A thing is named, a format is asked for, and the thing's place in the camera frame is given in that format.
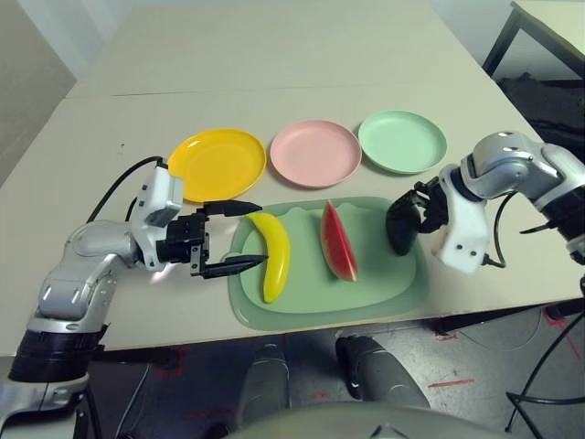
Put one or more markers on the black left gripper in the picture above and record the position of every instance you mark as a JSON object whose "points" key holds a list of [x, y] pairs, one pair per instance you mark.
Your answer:
{"points": [[183, 238]]}

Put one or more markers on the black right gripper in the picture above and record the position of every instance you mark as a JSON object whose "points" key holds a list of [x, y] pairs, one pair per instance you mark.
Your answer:
{"points": [[438, 206]]}

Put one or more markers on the dark green toy avocado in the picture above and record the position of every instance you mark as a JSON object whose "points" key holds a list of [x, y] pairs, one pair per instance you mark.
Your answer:
{"points": [[401, 233]]}

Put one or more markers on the yellow toy banana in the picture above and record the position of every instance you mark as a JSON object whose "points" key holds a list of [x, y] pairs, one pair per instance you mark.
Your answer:
{"points": [[276, 256]]}

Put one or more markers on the red toy watermelon slice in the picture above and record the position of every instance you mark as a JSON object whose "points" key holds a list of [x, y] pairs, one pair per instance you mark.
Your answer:
{"points": [[336, 242]]}

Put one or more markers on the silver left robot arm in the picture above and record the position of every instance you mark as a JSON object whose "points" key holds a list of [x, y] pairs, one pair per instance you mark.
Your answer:
{"points": [[68, 292]]}

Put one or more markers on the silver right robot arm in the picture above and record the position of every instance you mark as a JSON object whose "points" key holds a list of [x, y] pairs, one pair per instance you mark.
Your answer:
{"points": [[516, 164]]}

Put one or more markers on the mint green plastic plate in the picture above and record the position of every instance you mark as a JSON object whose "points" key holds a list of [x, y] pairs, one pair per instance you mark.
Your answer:
{"points": [[402, 139]]}

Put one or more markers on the yellow plastic plate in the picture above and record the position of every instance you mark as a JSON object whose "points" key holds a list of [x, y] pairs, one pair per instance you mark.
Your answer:
{"points": [[219, 160]]}

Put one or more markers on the green cutting board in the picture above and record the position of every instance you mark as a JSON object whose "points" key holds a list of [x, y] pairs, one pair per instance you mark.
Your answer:
{"points": [[379, 283]]}

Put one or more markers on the pink plastic plate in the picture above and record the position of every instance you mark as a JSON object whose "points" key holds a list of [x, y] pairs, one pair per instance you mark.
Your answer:
{"points": [[315, 153]]}

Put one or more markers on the black table base bar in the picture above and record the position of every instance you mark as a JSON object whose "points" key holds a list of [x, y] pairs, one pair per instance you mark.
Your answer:
{"points": [[132, 357], [480, 321]]}

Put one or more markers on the red floor tape corner mark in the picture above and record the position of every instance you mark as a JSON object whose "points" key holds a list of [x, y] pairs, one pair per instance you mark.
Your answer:
{"points": [[445, 336]]}

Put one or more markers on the grey robot left leg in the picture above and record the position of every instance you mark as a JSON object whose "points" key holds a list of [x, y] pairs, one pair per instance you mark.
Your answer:
{"points": [[265, 379]]}

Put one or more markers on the grey robot leg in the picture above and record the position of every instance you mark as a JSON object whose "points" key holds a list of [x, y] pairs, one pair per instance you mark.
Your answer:
{"points": [[265, 379], [379, 370]]}

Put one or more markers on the grey robot right leg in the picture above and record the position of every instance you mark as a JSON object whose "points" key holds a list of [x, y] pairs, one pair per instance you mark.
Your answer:
{"points": [[379, 370]]}

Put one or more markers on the black fabric heap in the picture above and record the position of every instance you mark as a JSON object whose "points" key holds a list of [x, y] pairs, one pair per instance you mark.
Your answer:
{"points": [[544, 105]]}

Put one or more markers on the red floor tape strip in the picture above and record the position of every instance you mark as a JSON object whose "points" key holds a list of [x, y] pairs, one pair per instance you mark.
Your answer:
{"points": [[452, 382]]}

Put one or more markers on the grey robot torso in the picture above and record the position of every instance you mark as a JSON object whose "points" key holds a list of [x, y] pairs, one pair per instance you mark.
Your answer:
{"points": [[365, 423]]}

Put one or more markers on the beige side table black legs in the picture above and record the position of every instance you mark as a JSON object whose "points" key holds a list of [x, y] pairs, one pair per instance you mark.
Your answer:
{"points": [[548, 23]]}

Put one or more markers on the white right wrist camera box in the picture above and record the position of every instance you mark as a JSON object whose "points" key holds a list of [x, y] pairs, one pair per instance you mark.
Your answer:
{"points": [[461, 238]]}

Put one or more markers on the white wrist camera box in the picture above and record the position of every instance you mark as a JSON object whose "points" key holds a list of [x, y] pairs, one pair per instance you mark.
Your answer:
{"points": [[157, 201], [461, 238]]}

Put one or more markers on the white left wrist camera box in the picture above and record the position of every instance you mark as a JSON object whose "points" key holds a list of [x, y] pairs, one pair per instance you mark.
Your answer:
{"points": [[157, 201]]}

